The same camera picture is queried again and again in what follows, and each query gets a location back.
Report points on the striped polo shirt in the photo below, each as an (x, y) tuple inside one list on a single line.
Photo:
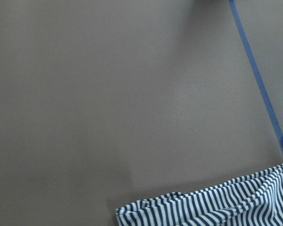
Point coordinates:
[(252, 200)]

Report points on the brown paper table cover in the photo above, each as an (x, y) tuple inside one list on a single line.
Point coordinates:
[(105, 102)]

